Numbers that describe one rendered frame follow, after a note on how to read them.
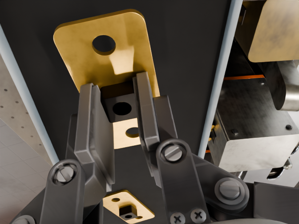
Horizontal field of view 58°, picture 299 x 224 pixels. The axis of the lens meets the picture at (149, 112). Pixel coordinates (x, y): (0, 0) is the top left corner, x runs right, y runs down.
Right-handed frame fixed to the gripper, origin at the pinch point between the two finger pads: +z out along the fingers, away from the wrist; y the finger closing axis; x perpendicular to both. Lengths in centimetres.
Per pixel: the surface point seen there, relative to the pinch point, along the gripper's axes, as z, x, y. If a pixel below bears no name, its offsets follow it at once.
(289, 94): 12.4, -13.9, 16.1
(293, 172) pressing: 22, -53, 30
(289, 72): 15.7, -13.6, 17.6
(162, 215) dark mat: 6.7, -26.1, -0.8
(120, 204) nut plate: 6.4, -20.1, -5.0
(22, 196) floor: 123, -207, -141
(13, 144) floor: 123, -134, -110
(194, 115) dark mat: 6.7, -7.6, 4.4
